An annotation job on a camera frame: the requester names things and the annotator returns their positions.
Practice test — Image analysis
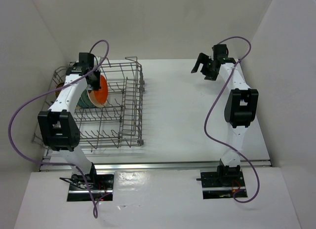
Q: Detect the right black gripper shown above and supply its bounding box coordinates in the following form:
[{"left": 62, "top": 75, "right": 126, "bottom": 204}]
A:
[{"left": 191, "top": 53, "right": 218, "bottom": 81}]

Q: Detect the orange plate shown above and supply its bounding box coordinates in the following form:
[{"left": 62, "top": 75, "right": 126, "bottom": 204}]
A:
[{"left": 93, "top": 76, "right": 109, "bottom": 108}]

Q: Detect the blue floral plate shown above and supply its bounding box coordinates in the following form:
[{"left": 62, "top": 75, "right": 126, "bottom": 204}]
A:
[{"left": 77, "top": 90, "right": 96, "bottom": 109}]

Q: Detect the yellow patterned plate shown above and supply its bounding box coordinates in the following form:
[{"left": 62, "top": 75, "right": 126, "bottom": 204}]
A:
[{"left": 55, "top": 82, "right": 64, "bottom": 92}]

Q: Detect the cream plate with black patch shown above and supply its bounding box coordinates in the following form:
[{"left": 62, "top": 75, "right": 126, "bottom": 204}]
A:
[{"left": 87, "top": 90, "right": 103, "bottom": 108}]

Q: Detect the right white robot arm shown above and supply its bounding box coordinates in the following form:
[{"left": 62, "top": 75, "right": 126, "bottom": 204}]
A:
[{"left": 191, "top": 44, "right": 259, "bottom": 187}]

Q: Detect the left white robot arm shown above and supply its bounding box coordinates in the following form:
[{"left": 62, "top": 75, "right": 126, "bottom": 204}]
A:
[{"left": 38, "top": 53, "right": 100, "bottom": 190}]

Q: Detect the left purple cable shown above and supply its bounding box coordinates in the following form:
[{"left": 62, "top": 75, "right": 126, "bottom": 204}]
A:
[{"left": 8, "top": 39, "right": 110, "bottom": 219}]

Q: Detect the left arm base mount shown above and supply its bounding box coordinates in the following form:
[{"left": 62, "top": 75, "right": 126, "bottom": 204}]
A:
[{"left": 59, "top": 173, "right": 115, "bottom": 202}]

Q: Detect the aluminium rail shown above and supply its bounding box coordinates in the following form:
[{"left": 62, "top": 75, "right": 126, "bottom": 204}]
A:
[{"left": 39, "top": 160, "right": 272, "bottom": 172}]

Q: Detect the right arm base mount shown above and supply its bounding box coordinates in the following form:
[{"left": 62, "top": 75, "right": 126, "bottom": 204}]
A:
[{"left": 196, "top": 171, "right": 247, "bottom": 199}]

